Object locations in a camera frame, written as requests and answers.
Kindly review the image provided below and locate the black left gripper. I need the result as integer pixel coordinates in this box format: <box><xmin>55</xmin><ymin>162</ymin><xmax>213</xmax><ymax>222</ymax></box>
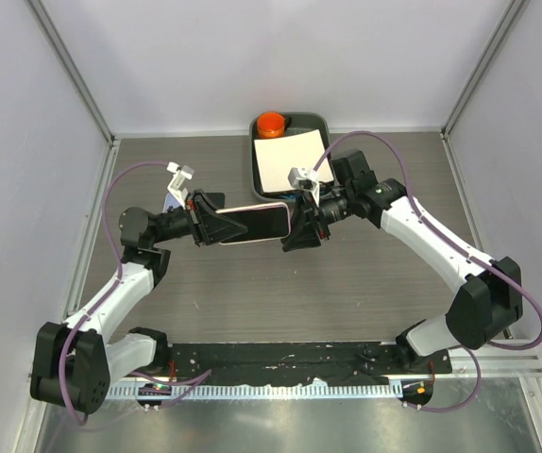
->
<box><xmin>151</xmin><ymin>189</ymin><xmax>246</xmax><ymax>247</ymax></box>

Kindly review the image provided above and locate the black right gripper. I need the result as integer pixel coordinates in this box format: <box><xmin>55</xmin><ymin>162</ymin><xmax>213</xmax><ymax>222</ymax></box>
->
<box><xmin>280</xmin><ymin>186</ymin><xmax>355</xmax><ymax>253</ymax></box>

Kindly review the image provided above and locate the black bare phone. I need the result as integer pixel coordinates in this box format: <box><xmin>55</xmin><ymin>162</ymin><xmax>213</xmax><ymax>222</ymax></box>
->
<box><xmin>206</xmin><ymin>193</ymin><xmax>226</xmax><ymax>209</ymax></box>

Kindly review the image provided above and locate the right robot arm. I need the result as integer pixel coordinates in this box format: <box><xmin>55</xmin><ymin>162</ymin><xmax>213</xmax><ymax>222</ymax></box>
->
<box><xmin>281</xmin><ymin>150</ymin><xmax>523</xmax><ymax>373</ymax></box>

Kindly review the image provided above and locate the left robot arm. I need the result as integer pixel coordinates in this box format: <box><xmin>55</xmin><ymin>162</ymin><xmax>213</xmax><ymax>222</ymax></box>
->
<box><xmin>30</xmin><ymin>190</ymin><xmax>247</xmax><ymax>415</ymax></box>

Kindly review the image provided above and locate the white square plate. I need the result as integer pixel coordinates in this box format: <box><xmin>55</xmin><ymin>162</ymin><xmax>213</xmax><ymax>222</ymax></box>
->
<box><xmin>254</xmin><ymin>129</ymin><xmax>325</xmax><ymax>193</ymax></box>

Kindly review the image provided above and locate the dark green plastic tray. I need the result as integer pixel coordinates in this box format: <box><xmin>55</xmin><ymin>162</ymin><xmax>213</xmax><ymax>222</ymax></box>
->
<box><xmin>249</xmin><ymin>112</ymin><xmax>330</xmax><ymax>202</ymax></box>

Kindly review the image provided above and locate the orange mug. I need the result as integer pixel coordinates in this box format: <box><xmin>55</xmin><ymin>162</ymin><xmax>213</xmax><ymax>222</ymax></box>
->
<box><xmin>256</xmin><ymin>111</ymin><xmax>292</xmax><ymax>139</ymax></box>

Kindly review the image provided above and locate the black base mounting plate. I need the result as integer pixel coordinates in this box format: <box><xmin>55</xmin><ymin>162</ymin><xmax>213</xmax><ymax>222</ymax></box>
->
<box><xmin>114</xmin><ymin>340</ymin><xmax>454</xmax><ymax>388</ymax></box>

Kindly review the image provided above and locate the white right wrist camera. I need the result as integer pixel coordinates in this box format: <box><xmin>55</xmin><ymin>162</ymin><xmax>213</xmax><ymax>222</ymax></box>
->
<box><xmin>288</xmin><ymin>167</ymin><xmax>320</xmax><ymax>206</ymax></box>

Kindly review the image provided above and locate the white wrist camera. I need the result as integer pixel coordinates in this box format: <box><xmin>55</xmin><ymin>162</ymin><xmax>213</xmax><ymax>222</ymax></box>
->
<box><xmin>166</xmin><ymin>161</ymin><xmax>195</xmax><ymax>207</ymax></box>
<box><xmin>288</xmin><ymin>167</ymin><xmax>320</xmax><ymax>206</ymax></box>

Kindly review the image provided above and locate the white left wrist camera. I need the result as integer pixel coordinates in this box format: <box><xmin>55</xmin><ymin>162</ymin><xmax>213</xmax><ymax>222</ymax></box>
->
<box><xmin>166</xmin><ymin>161</ymin><xmax>195</xmax><ymax>207</ymax></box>

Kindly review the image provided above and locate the slotted cable duct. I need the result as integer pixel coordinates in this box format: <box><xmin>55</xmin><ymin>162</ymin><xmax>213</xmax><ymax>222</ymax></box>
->
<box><xmin>107</xmin><ymin>379</ymin><xmax>402</xmax><ymax>401</ymax></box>

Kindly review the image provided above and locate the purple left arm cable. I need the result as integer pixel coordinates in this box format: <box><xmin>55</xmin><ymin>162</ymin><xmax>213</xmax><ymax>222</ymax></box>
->
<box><xmin>58</xmin><ymin>160</ymin><xmax>173</xmax><ymax>426</ymax></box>

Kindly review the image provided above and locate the aluminium front rail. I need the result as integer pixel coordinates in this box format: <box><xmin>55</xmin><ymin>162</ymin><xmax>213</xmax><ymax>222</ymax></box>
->
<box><xmin>27</xmin><ymin>339</ymin><xmax>542</xmax><ymax>383</ymax></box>

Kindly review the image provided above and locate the left aluminium frame post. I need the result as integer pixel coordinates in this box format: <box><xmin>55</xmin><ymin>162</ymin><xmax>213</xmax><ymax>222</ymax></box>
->
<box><xmin>25</xmin><ymin>0</ymin><xmax>115</xmax><ymax>146</ymax></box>

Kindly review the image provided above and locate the aluminium frame post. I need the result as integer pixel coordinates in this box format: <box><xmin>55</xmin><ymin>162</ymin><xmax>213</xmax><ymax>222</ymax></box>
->
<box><xmin>25</xmin><ymin>0</ymin><xmax>115</xmax><ymax>146</ymax></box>
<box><xmin>441</xmin><ymin>0</ymin><xmax>530</xmax><ymax>141</ymax></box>

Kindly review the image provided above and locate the right aluminium frame post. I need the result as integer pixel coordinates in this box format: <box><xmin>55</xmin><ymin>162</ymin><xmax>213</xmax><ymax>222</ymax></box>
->
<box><xmin>441</xmin><ymin>0</ymin><xmax>530</xmax><ymax>141</ymax></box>

